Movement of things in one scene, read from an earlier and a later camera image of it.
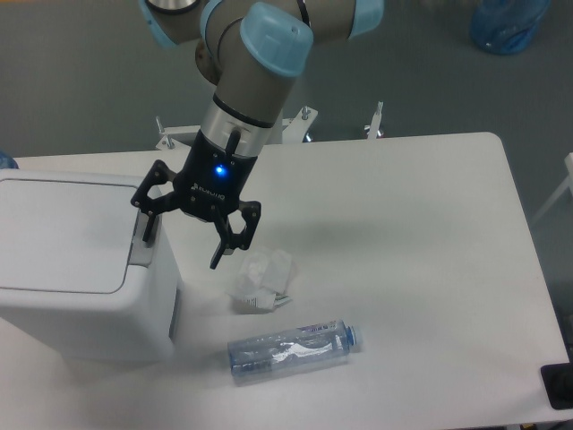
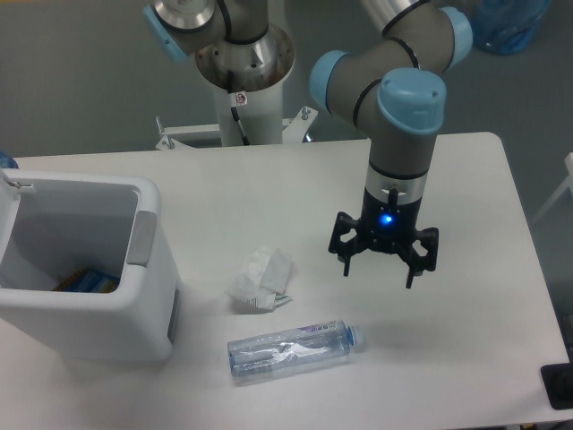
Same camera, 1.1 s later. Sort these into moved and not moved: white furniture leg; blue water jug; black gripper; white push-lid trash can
Moved: black gripper
Not moved: white push-lid trash can; white furniture leg; blue water jug
